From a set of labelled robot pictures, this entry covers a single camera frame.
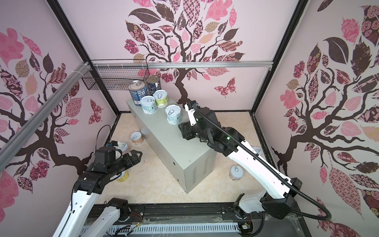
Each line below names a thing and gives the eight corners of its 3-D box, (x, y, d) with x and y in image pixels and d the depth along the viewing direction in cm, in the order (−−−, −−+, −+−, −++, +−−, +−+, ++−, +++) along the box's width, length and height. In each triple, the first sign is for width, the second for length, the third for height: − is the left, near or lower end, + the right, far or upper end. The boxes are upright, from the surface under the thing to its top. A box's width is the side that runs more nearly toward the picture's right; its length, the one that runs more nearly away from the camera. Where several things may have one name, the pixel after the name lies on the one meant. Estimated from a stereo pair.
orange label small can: (131, 144, 102) (128, 140, 97) (134, 136, 107) (132, 131, 102) (143, 144, 102) (141, 140, 97) (146, 136, 107) (144, 131, 102)
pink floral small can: (230, 181, 85) (232, 178, 81) (228, 168, 90) (229, 165, 86) (242, 181, 85) (245, 178, 81) (240, 168, 90) (242, 165, 86)
